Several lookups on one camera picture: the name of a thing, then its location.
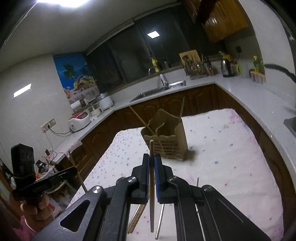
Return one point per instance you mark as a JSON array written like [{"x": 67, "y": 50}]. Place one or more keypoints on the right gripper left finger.
[{"x": 101, "y": 213}]

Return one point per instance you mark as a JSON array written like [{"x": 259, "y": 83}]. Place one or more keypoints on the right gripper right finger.
[{"x": 202, "y": 213}]

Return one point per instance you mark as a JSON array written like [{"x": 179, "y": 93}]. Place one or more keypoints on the wooden chopstick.
[
  {"x": 78, "y": 174},
  {"x": 182, "y": 108},
  {"x": 143, "y": 122}
]

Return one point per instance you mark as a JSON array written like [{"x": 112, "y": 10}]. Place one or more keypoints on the kitchen faucet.
[{"x": 162, "y": 77}]

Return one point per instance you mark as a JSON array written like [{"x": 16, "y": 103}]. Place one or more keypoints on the dish rack with utensils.
[{"x": 197, "y": 70}]

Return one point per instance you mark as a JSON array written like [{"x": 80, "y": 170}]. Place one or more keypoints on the person left hand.
[{"x": 40, "y": 216}]

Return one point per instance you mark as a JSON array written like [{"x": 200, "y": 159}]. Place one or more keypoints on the lower wooden cabinets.
[{"x": 197, "y": 100}]

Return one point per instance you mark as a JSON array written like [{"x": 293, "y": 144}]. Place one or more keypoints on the wooden cabinets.
[
  {"x": 197, "y": 100},
  {"x": 218, "y": 18}
]

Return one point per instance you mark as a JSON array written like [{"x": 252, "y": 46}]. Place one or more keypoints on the pink towel on counter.
[{"x": 68, "y": 147}]

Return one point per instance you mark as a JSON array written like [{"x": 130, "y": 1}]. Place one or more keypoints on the floral white table cloth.
[{"x": 222, "y": 152}]

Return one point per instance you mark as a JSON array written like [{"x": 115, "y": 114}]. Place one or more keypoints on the white red rice cooker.
[{"x": 79, "y": 121}]

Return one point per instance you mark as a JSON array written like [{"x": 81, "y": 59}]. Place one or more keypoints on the wooden utensil holder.
[{"x": 168, "y": 133}]

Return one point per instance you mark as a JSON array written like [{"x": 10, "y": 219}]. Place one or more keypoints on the paper towel roll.
[{"x": 76, "y": 105}]

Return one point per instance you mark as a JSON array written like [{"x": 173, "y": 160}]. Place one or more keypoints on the small white steel pot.
[{"x": 95, "y": 110}]

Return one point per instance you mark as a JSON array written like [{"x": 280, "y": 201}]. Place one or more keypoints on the white steel pot cooker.
[{"x": 104, "y": 100}]

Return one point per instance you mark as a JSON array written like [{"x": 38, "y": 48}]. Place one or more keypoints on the fruit beach poster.
[{"x": 76, "y": 78}]

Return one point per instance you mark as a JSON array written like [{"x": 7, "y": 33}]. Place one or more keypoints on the gas stove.
[{"x": 291, "y": 125}]

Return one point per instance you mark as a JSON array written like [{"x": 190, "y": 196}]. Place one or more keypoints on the steel sink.
[{"x": 158, "y": 90}]

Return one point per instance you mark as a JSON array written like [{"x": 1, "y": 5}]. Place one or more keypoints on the steel electric kettle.
[{"x": 226, "y": 68}]

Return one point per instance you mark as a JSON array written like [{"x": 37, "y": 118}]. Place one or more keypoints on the spice jar rack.
[{"x": 258, "y": 77}]

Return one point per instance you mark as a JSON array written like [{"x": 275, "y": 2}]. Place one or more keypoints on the green cup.
[{"x": 238, "y": 68}]

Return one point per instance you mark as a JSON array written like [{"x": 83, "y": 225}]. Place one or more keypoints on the yellow dish soap bottle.
[{"x": 155, "y": 65}]

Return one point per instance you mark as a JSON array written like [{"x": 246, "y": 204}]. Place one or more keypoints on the green oil bottle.
[{"x": 256, "y": 63}]

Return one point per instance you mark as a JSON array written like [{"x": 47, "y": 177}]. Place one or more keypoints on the black wok with lid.
[{"x": 281, "y": 69}]

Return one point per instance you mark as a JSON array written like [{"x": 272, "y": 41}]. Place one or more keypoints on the upper wooden cabinets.
[{"x": 218, "y": 18}]

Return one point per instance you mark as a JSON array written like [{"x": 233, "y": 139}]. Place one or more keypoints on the wall power outlet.
[{"x": 48, "y": 125}]

